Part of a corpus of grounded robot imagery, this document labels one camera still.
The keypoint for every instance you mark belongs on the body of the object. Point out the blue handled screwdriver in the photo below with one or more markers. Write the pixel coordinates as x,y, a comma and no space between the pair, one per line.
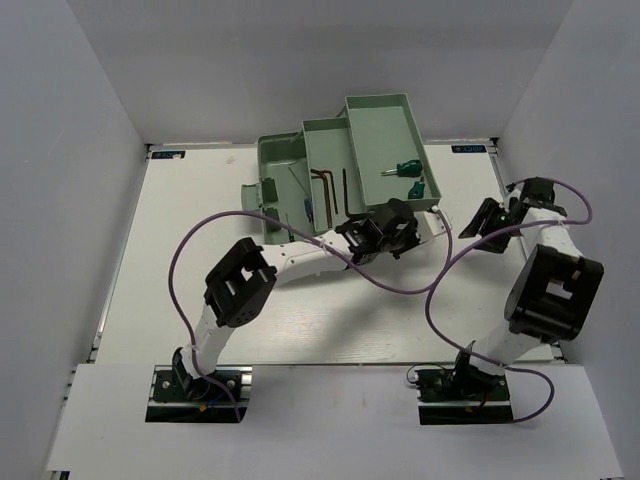
308,209

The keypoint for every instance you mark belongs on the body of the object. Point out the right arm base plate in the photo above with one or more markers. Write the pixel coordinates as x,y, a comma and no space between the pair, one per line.
442,401

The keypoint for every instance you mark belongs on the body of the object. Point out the green stubby phillips screwdriver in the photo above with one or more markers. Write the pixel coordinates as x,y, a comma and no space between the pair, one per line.
410,169

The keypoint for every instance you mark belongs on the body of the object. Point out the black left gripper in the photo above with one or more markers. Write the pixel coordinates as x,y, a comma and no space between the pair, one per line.
414,239

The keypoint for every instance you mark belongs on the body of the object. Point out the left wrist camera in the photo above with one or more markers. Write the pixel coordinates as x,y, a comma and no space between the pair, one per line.
430,224

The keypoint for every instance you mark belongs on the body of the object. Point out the black green precision screwdriver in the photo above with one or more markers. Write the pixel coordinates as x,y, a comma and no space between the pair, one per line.
290,233

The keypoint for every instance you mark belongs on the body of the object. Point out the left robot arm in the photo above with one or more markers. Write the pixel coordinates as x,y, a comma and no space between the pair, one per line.
238,286

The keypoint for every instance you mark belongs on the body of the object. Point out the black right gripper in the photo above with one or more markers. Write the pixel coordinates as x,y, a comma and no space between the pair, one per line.
488,209

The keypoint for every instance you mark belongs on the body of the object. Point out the green toolbox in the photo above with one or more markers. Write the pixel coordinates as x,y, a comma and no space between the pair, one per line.
370,134

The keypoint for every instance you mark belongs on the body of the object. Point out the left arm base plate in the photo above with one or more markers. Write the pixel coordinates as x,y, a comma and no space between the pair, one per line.
204,404

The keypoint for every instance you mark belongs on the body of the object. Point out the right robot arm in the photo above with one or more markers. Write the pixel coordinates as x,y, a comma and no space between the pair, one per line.
552,295

